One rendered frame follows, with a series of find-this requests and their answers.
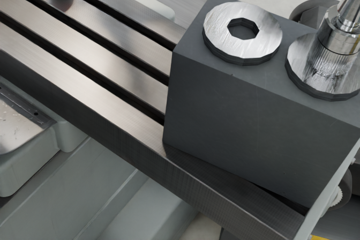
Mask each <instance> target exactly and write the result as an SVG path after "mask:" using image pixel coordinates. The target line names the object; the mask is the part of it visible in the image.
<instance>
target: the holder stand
mask: <svg viewBox="0 0 360 240"><path fill-rule="evenodd" d="M317 31H318V30H316V29H314V28H311V27H308V26H305V25H303V24H300V23H298V22H295V21H292V20H290V19H287V18H284V17H282V16H279V15H277V14H274V13H271V12H268V11H266V10H264V9H262V8H261V7H259V6H257V5H253V4H249V3H244V2H242V1H239V0H207V1H206V2H205V4H204V5H203V7H202V8H201V10H200V11H199V13H198V14H197V15H196V17H195V18H194V20H193V22H192V23H191V25H190V26H189V27H188V29H187V30H186V32H185V33H184V35H183V36H182V38H181V39H180V41H179V42H178V44H177V45H176V47H175V48H174V49H173V51H172V58H171V67H170V76H169V85H168V95H167V104H166V113H165V118H164V127H163V137H162V141H163V142H164V143H166V144H168V145H170V146H172V147H174V148H177V149H179V150H181V151H184V152H186V153H188V154H190V155H193V156H195V157H197V158H199V159H201V160H204V161H206V162H208V163H210V164H212V165H215V166H217V167H219V168H221V169H223V170H226V171H228V172H230V173H232V174H234V175H237V176H239V177H241V178H243V179H245V180H248V181H250V182H252V183H254V184H257V185H259V186H261V187H264V188H266V189H268V190H270V191H272V192H275V193H277V194H279V195H281V196H283V197H286V198H288V199H290V200H292V201H295V202H297V203H299V204H301V205H303V206H305V207H308V208H311V207H312V206H313V204H314V203H315V202H316V200H317V199H318V197H319V196H320V194H321V193H322V192H323V190H324V188H325V187H326V186H327V184H328V183H329V182H330V180H331V179H332V177H333V176H334V174H335V173H336V172H337V170H338V169H339V167H340V166H341V164H342V163H343V161H344V160H345V159H346V157H347V156H348V154H349V153H350V151H351V150H352V149H353V147H354V146H355V145H356V143H357V142H358V140H359V139H360V52H359V54H358V55H357V57H356V59H355V61H354V62H353V64H352V66H351V68H350V70H349V72H348V73H347V74H346V75H344V76H342V77H339V78H330V77H325V76H322V75H320V74H319V73H317V72H316V71H315V70H313V69H312V67H310V65H309V63H308V59H307V56H308V52H309V50H310V48H311V45H312V43H313V40H314V38H315V36H316V34H317Z"/></svg>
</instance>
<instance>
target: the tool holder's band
mask: <svg viewBox="0 0 360 240"><path fill-rule="evenodd" d="M337 6H338V5H334V6H331V7H330V8H329V9H328V10H327V11H326V13H325V15H324V18H323V21H322V23H323V26H324V28H325V30H326V31H327V33H328V34H330V35H331V36H332V37H334V38H335V39H337V40H340V41H342V42H346V43H359V42H360V25H358V26H355V27H351V26H347V25H345V24H343V23H342V22H341V21H340V20H339V18H338V15H339V13H338V10H337Z"/></svg>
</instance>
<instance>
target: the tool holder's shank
mask: <svg viewBox="0 0 360 240"><path fill-rule="evenodd" d="M337 11H338V13H339V15H338V18H339V20H340V21H341V22H342V23H343V24H345V25H347V26H351V27H355V26H358V25H360V0H341V1H340V2H339V4H338V5H337Z"/></svg>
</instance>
